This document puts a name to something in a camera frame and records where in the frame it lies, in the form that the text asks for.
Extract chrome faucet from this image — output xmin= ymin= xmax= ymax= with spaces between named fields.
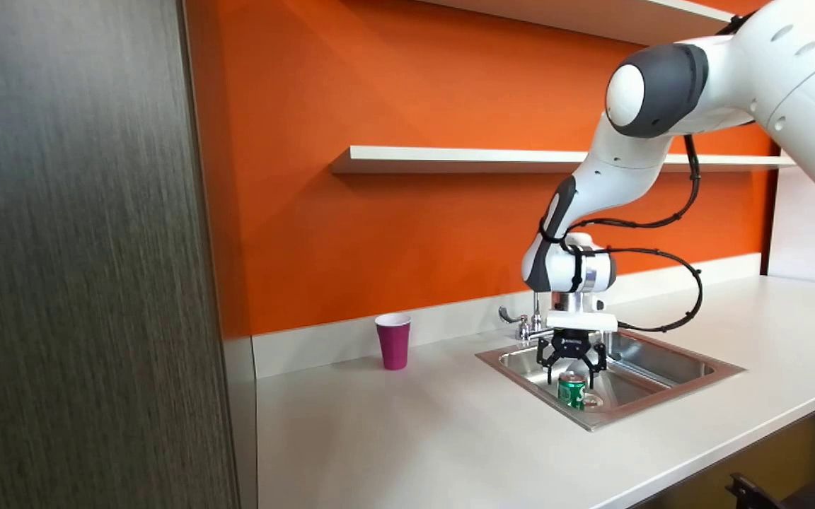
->
xmin=499 ymin=294 xmax=547 ymax=343

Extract stainless steel sink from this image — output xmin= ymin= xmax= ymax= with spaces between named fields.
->
xmin=481 ymin=332 xmax=738 ymax=431

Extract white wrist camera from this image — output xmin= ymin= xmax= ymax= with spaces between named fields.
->
xmin=544 ymin=312 xmax=619 ymax=335

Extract green soda can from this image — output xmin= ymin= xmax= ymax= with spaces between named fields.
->
xmin=557 ymin=376 xmax=587 ymax=410

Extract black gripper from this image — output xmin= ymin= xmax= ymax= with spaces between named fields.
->
xmin=535 ymin=328 xmax=607 ymax=387

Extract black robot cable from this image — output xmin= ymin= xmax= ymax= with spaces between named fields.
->
xmin=571 ymin=134 xmax=709 ymax=337

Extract white wall shelf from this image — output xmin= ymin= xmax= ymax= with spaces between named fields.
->
xmin=332 ymin=144 xmax=792 ymax=175

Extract purple plastic cup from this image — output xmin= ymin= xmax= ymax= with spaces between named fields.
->
xmin=373 ymin=313 xmax=411 ymax=370

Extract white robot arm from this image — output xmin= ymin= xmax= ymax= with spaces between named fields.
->
xmin=520 ymin=0 xmax=815 ymax=370

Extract upper wall shelf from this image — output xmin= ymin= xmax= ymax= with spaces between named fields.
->
xmin=424 ymin=0 xmax=734 ymax=46

